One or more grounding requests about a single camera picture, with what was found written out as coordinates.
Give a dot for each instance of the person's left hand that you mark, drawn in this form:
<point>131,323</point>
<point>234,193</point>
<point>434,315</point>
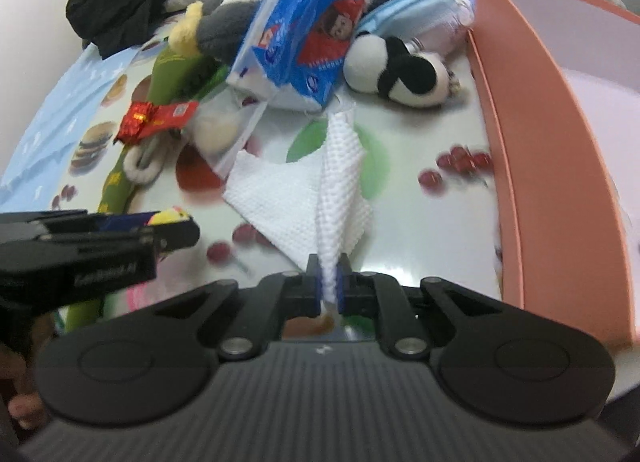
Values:
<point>22,408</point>

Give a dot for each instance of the panda plush toy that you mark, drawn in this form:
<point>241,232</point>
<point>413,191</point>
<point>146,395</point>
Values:
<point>370,62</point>

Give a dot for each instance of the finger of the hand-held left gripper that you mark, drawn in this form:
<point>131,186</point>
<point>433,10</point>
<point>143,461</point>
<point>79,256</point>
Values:
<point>175,234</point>
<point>125,221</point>

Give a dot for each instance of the fruit printed mat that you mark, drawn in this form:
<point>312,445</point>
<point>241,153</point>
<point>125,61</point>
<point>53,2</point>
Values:
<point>425,222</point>

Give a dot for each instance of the pink cardboard box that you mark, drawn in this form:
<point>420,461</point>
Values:
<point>550,167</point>

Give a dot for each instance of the pack of blue face masks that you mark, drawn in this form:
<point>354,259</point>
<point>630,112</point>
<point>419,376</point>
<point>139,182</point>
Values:
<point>400,12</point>

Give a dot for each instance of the red candy wrapper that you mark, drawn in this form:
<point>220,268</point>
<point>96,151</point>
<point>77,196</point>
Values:
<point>150,119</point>

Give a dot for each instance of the grey penguin plush toy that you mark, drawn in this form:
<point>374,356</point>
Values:
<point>220,27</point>

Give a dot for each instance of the cream pompom in clear bag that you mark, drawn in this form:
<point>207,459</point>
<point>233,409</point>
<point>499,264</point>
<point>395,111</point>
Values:
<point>215,132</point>

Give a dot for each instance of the white fluffy scrunchie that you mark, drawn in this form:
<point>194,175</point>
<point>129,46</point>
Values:
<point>131,167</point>

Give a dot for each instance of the blue tissue packet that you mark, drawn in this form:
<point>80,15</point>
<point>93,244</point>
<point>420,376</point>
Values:
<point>300,67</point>

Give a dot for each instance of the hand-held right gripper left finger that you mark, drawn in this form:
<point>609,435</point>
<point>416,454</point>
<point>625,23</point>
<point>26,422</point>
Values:
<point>312,288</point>

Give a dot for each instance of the small yellow pink plush toy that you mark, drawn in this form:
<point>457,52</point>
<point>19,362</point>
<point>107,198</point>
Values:
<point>172,215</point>

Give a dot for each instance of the clear plastic bag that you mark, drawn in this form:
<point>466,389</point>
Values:
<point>447,29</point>

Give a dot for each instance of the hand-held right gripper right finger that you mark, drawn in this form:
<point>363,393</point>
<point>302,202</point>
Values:
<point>341,288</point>

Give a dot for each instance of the white paper towel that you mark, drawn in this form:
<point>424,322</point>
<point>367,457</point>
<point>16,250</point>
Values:
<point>300,192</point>

